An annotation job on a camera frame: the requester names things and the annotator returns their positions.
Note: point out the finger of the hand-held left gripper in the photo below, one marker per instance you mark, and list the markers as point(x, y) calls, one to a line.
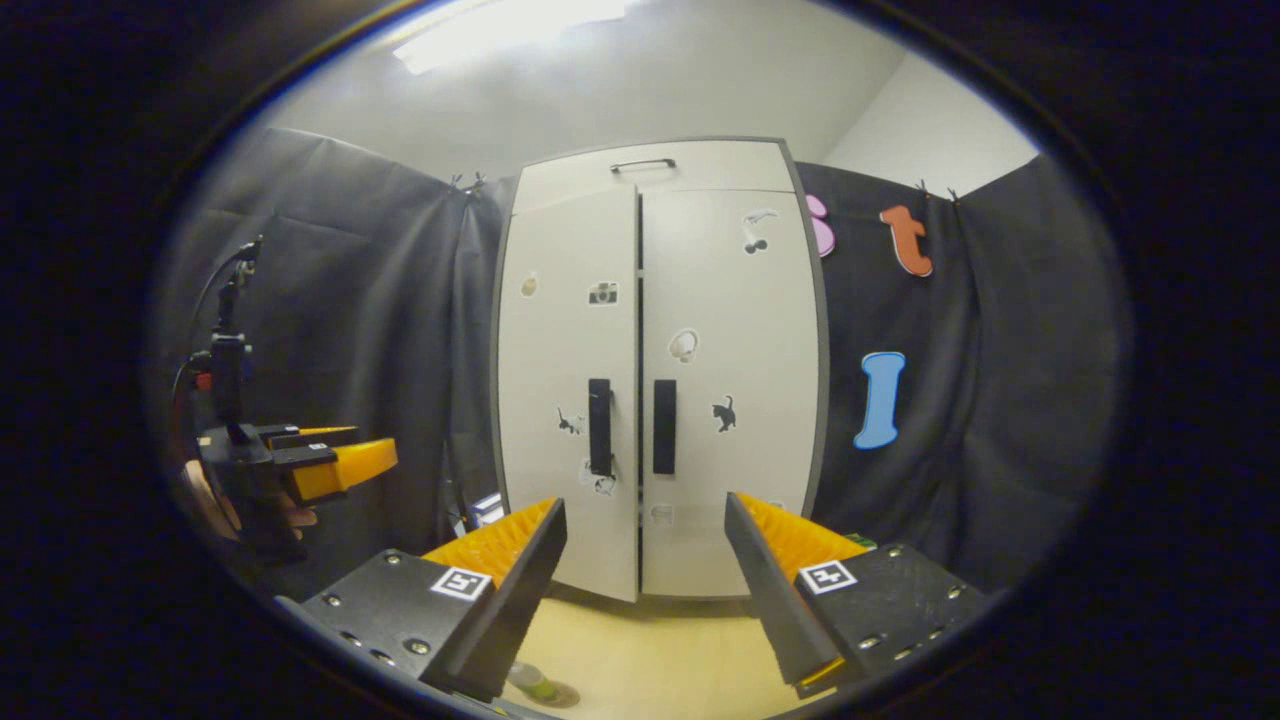
point(345, 468)
point(310, 440)

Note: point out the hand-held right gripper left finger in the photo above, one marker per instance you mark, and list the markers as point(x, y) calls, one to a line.
point(505, 590)

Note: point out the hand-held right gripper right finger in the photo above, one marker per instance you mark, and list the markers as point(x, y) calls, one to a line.
point(770, 600)

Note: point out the clear bottle with green label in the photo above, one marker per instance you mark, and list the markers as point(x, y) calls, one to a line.
point(540, 685)

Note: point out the round brown coaster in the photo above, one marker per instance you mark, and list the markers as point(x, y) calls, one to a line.
point(568, 695)

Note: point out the white cabinet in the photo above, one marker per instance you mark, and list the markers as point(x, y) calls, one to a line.
point(822, 400)

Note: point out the white cabinet door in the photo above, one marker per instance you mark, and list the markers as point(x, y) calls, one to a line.
point(740, 300)
point(560, 340)

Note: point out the white cabinet drawer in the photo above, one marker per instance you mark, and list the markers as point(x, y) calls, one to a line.
point(700, 185)

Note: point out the green white round object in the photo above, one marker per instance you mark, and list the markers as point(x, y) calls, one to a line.
point(862, 541)

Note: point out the black backdrop cloth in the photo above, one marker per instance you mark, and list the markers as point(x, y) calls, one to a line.
point(1000, 400)

